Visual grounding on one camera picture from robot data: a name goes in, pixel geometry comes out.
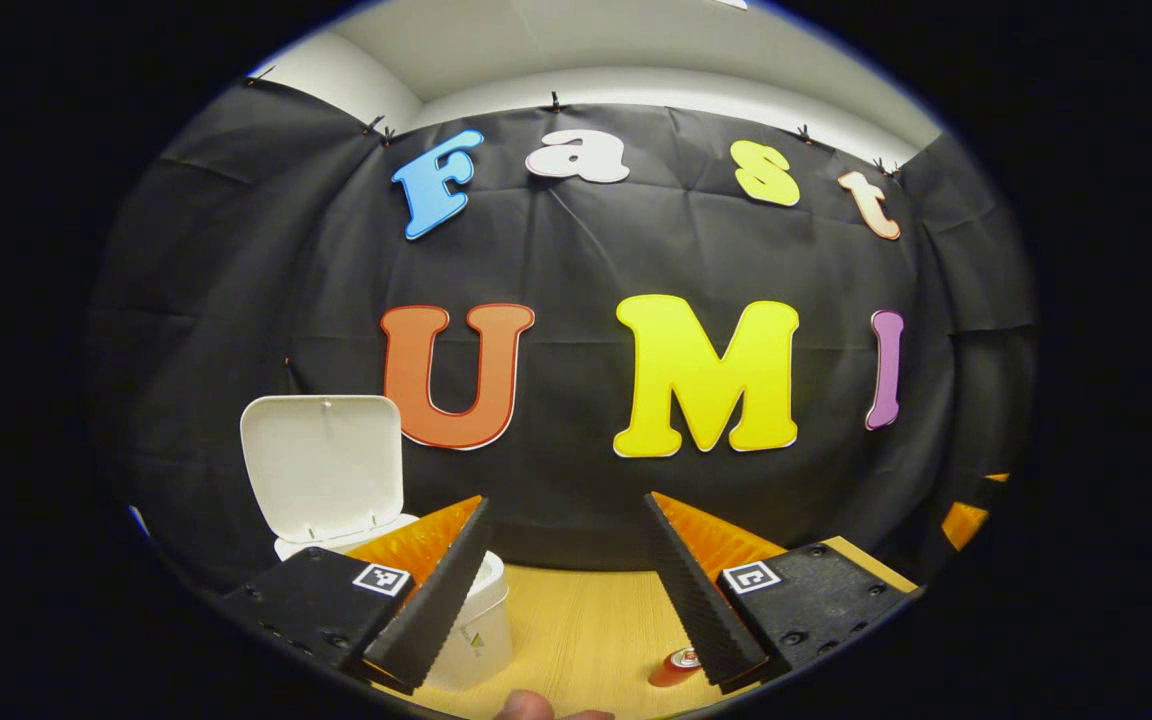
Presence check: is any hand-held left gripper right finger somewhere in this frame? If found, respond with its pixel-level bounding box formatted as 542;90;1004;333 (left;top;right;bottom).
644;491;922;694

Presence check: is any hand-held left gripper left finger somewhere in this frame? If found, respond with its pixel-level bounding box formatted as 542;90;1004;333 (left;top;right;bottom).
221;495;495;696

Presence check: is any red pop can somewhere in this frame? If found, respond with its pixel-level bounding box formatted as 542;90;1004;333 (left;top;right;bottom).
648;647;703;689

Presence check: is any white desktop garbage bin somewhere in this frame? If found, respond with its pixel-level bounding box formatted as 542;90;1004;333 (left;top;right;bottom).
239;395;515;693

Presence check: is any wooden desktop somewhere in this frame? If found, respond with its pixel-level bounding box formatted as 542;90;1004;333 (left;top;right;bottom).
376;535;922;720

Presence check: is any black backdrop cloth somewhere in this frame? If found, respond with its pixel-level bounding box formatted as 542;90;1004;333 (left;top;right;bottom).
86;75;1042;601

